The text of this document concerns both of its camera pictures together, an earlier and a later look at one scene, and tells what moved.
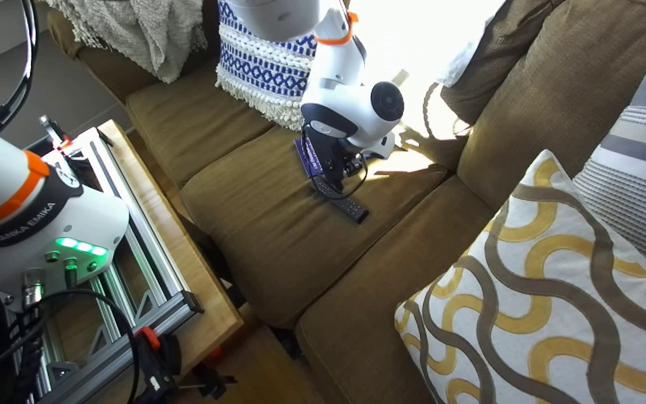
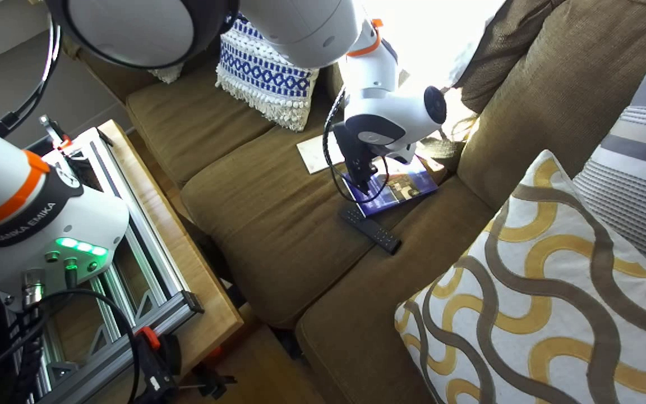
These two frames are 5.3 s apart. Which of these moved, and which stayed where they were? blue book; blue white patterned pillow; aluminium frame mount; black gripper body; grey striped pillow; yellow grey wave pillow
Moved: blue book; black gripper body
Stayed: yellow grey wave pillow; blue white patterned pillow; aluminium frame mount; grey striped pillow
